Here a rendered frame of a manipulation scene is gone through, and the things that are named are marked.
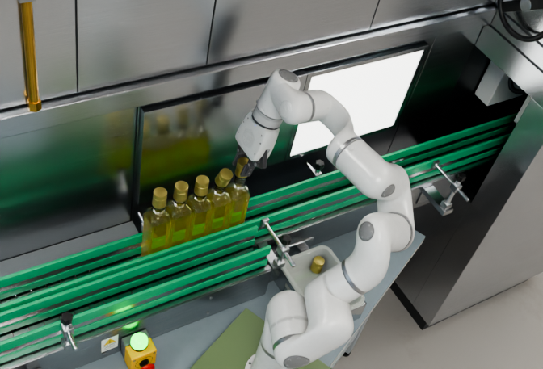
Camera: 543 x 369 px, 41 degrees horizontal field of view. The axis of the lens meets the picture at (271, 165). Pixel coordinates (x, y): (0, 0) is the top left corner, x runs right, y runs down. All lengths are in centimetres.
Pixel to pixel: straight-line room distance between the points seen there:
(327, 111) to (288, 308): 46
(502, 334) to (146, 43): 218
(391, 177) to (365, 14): 58
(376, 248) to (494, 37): 106
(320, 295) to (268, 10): 68
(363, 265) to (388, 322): 162
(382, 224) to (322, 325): 25
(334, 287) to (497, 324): 183
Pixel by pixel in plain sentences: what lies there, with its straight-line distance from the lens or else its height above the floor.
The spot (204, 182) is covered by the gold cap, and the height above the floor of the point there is 116.
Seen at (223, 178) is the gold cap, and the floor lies 117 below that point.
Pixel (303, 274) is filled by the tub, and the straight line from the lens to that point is 219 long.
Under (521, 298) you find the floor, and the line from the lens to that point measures 348.
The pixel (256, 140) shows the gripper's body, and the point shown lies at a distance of 177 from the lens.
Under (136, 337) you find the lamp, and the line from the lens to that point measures 191.
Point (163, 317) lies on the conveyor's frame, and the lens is 195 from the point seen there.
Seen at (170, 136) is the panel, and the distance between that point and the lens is 185.
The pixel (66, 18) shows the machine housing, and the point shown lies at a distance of 154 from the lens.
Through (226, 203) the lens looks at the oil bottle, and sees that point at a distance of 191.
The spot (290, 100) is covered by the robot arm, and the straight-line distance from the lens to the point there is 165.
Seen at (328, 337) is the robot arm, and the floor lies 121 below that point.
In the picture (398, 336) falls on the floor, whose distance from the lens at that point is 311.
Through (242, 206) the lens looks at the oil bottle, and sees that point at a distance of 195.
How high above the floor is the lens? 251
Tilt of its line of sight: 45 degrees down
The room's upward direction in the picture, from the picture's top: 14 degrees clockwise
